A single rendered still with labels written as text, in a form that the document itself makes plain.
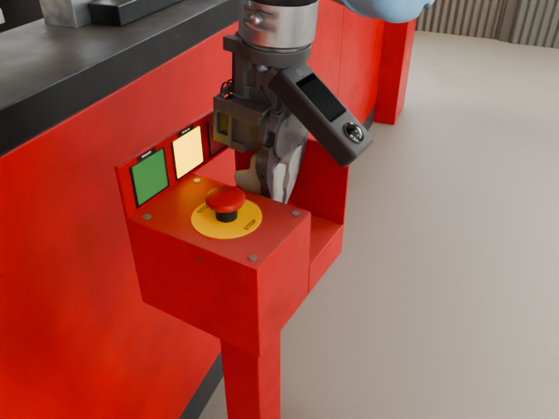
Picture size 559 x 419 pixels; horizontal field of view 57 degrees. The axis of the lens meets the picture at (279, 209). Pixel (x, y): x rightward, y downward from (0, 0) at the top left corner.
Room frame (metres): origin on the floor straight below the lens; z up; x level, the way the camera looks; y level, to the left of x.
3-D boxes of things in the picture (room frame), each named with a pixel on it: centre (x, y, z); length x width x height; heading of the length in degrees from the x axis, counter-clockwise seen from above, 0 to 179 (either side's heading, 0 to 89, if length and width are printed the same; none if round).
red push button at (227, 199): (0.43, 0.05, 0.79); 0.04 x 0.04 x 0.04
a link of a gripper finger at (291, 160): (0.54, 0.01, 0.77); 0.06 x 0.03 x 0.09; 60
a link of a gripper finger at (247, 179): (0.51, 0.03, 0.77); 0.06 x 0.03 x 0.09; 60
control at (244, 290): (0.47, 0.04, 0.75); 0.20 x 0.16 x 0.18; 150
